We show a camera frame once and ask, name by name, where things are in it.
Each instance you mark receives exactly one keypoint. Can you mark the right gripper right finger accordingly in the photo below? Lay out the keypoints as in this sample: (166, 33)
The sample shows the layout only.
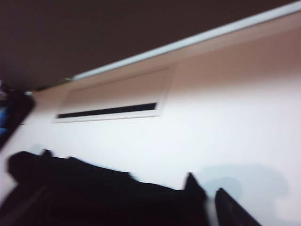
(230, 212)

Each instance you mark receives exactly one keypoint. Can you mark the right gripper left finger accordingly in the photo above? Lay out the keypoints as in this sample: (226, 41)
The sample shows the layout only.
(194, 200)

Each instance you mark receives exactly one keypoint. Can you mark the black polo shirt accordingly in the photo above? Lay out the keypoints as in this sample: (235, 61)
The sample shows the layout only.
(94, 195)

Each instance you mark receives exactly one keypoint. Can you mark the flat black pad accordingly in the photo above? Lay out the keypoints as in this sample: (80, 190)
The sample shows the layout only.
(16, 113)

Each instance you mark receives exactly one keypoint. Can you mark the white partition base rail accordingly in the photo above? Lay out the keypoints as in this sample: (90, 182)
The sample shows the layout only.
(188, 39)

